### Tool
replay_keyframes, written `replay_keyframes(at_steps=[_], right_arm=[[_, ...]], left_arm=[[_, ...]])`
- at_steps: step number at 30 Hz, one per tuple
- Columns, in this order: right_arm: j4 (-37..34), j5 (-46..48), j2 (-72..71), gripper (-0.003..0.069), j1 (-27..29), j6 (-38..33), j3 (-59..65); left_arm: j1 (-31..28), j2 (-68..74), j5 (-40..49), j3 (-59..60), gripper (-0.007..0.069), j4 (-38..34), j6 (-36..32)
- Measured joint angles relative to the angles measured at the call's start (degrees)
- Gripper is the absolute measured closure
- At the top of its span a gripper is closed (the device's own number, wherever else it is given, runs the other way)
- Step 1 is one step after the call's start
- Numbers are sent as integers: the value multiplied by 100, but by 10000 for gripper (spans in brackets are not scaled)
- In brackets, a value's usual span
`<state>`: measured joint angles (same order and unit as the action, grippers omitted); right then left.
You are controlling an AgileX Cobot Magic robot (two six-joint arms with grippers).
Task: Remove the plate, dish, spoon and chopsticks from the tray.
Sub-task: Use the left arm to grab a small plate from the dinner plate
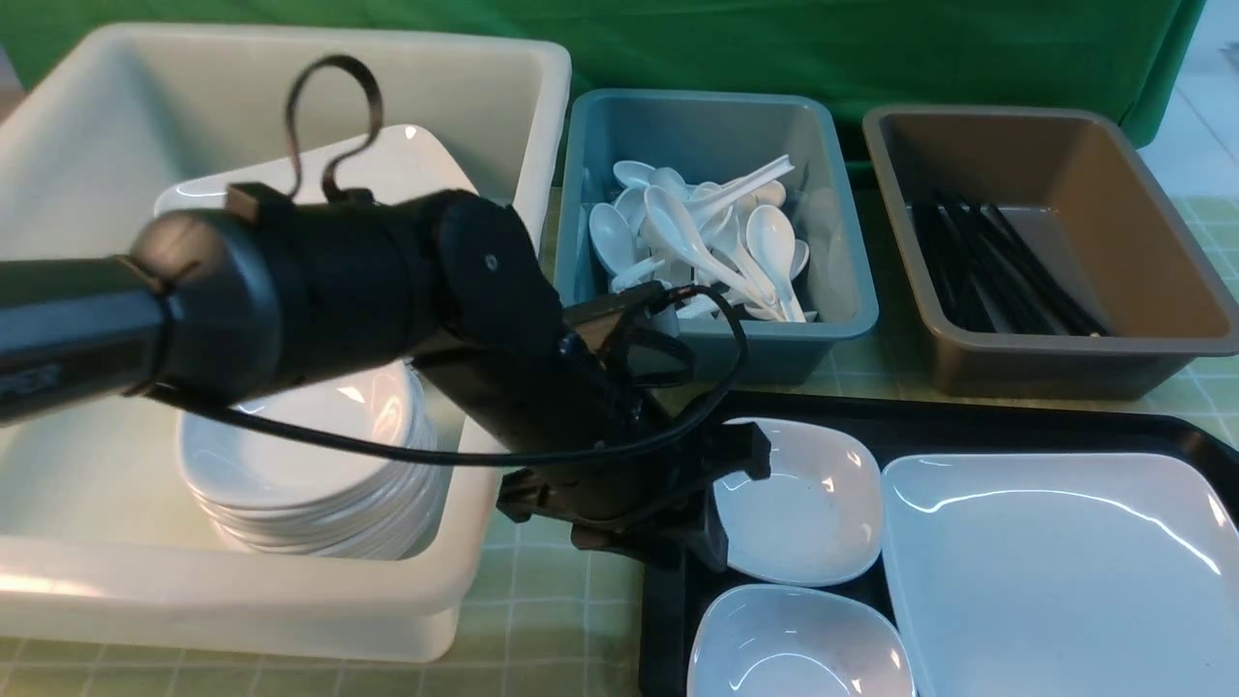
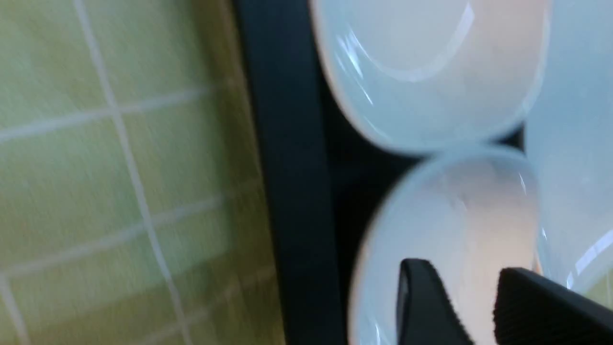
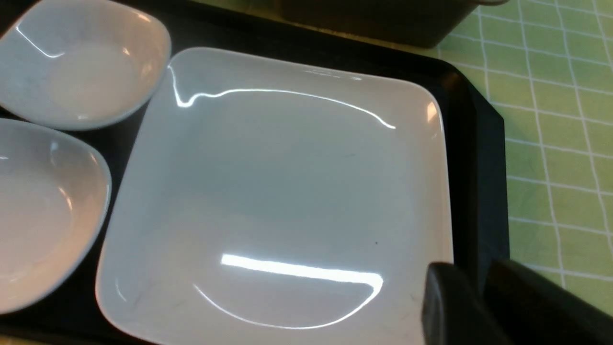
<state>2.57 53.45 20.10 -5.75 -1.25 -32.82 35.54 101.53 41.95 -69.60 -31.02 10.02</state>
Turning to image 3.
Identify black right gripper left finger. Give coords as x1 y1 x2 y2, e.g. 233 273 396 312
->
421 262 512 345

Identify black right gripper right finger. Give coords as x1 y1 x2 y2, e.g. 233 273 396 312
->
482 260 613 345

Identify white square rice plate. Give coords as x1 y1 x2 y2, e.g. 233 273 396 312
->
95 47 454 345

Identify white bowl tray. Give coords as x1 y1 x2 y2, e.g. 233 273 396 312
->
0 118 112 315
0 0 171 131

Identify black serving tray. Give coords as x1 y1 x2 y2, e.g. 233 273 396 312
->
1 0 510 345

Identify green checked tablecloth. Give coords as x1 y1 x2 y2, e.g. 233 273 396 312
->
192 0 613 317

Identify brown plastic bin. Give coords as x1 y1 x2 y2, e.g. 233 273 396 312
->
274 0 506 48

